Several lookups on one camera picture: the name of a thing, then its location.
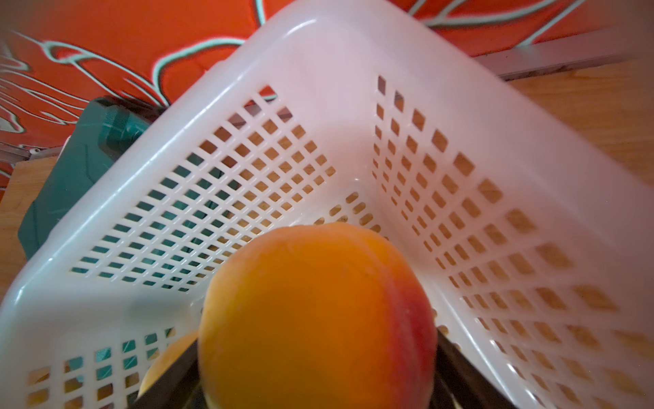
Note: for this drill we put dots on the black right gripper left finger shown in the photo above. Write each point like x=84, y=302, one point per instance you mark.
x=178, y=387

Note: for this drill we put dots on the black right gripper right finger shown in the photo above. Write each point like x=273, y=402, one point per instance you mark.
x=459, y=384

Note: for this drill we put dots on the yellow peach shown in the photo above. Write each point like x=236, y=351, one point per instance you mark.
x=165, y=360
x=328, y=316

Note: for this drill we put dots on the white plastic basket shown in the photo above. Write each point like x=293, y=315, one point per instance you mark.
x=535, y=249

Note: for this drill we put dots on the green plastic tool case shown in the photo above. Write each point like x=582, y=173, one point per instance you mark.
x=106, y=129

